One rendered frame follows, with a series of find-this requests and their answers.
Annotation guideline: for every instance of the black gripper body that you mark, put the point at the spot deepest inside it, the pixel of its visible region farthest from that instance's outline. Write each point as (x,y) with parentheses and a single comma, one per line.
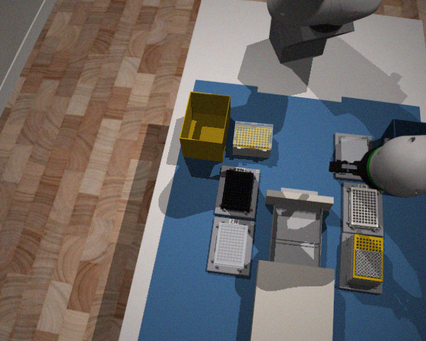
(358,168)

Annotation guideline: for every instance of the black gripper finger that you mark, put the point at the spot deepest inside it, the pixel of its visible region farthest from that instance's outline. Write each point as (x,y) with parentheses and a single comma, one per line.
(343,167)

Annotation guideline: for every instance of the blue bench mat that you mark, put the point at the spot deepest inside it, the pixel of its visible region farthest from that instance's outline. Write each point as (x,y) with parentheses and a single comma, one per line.
(188,303)

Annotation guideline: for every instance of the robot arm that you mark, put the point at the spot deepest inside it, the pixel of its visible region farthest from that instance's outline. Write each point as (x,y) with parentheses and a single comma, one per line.
(400,165)

